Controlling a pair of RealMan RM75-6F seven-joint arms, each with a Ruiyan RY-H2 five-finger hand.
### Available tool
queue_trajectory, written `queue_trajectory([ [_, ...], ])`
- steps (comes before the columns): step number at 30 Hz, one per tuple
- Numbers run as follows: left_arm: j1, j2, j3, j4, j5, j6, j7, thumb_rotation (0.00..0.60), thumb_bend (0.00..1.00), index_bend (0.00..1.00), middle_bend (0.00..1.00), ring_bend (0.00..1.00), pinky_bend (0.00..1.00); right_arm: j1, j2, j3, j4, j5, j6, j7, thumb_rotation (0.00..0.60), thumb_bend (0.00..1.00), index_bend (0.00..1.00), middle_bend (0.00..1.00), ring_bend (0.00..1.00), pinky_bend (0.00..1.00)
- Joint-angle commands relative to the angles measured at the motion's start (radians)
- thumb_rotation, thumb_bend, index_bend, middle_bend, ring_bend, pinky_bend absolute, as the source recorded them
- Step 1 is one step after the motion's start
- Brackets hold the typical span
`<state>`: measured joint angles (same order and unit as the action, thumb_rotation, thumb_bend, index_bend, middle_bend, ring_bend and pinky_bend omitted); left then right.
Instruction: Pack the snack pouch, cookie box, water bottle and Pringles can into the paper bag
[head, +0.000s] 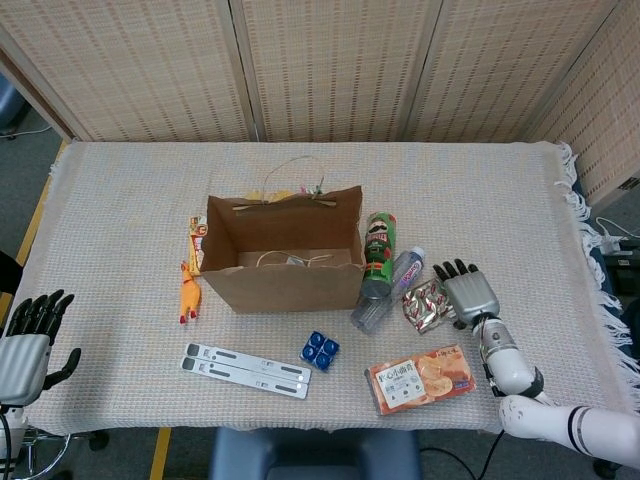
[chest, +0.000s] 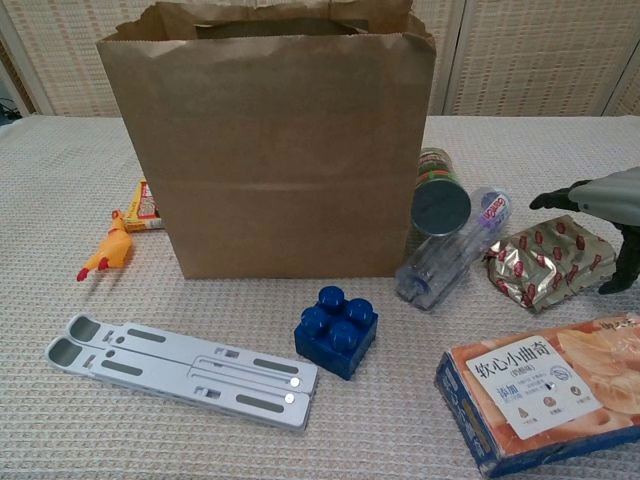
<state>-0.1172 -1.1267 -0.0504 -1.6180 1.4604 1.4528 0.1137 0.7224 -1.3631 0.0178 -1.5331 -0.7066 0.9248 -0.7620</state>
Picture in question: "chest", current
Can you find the brown paper bag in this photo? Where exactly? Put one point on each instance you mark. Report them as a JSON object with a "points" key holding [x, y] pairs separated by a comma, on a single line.
{"points": [[270, 150]]}

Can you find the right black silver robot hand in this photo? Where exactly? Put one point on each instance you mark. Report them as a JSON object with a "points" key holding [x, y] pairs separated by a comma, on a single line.
{"points": [[610, 192]]}

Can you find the silver folding laptop stand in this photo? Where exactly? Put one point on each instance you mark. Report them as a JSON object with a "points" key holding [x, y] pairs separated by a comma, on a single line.
{"points": [[165, 365]]}

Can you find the gold foil snack pack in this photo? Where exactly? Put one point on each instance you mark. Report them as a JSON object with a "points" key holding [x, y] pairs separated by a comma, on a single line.
{"points": [[545, 262]]}

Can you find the white woven tablecloth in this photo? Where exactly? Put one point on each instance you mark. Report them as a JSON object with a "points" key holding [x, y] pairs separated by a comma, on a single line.
{"points": [[50, 175]]}

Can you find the yellow rubber chicken toy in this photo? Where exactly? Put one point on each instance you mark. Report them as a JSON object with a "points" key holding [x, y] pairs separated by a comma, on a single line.
{"points": [[112, 247]]}

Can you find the green Pringles can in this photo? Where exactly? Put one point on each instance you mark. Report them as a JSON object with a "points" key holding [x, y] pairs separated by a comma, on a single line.
{"points": [[441, 210]]}

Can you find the yellow red snack box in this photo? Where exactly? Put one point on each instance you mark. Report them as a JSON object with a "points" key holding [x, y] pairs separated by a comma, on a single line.
{"points": [[142, 210]]}

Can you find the blue toy brick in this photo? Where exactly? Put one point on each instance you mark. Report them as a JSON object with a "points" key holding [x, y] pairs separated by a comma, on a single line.
{"points": [[335, 340]]}

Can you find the clear plastic water bottle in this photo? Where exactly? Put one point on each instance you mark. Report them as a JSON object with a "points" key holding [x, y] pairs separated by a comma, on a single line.
{"points": [[440, 265]]}

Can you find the beige woven folding screen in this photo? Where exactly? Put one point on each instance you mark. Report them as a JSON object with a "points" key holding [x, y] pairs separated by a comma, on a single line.
{"points": [[525, 55]]}

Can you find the orange cookie box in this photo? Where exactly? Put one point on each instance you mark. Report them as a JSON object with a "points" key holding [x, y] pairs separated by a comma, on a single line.
{"points": [[550, 390]]}

